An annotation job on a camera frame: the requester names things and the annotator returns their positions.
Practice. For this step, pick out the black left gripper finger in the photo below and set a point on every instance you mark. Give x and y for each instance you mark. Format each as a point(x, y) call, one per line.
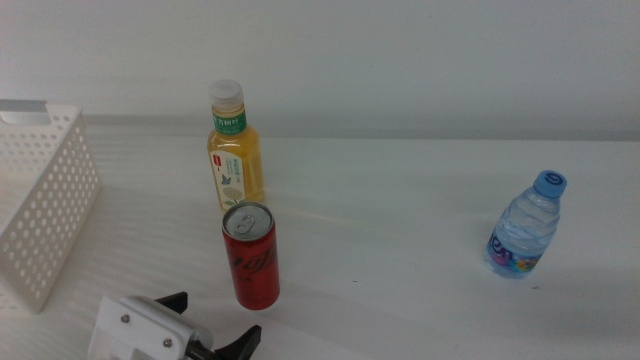
point(175, 301)
point(242, 345)

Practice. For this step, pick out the yellow tea bottle green label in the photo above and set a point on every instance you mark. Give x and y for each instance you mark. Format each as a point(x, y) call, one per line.
point(247, 160)

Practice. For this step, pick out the red cola can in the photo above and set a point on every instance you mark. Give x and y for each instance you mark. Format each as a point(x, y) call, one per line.
point(252, 265)

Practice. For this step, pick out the white perforated plastic basket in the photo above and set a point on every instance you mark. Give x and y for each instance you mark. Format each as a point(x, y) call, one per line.
point(60, 165)

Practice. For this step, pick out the small water bottle blue cap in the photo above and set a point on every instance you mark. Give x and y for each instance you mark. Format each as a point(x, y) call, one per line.
point(525, 225)

